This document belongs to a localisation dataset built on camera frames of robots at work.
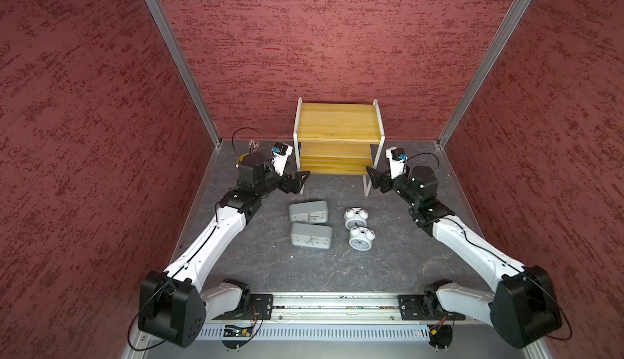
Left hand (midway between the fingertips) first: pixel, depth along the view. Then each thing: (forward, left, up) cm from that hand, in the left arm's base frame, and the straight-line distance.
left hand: (297, 172), depth 78 cm
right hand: (+3, -26, -1) cm, 27 cm away
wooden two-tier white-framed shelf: (+7, -13, +8) cm, 17 cm away
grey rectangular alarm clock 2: (-14, -5, -18) cm, 24 cm away
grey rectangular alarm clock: (-6, -4, -17) cm, 18 cm away
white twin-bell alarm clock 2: (-16, -22, -17) cm, 32 cm away
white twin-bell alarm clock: (-8, -21, -16) cm, 27 cm away
